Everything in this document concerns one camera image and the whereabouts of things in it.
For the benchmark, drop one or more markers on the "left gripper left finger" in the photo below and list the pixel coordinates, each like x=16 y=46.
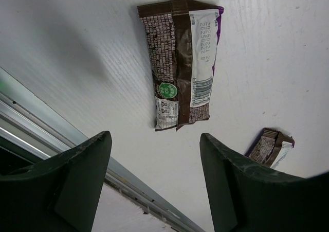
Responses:
x=57 y=194

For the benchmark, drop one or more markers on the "aluminium front rail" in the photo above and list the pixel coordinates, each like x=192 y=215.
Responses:
x=32 y=132

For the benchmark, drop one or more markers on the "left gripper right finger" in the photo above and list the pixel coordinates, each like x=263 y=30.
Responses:
x=246 y=196

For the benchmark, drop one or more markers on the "brown chocolate bar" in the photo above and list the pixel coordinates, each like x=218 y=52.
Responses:
x=270 y=147
x=182 y=39

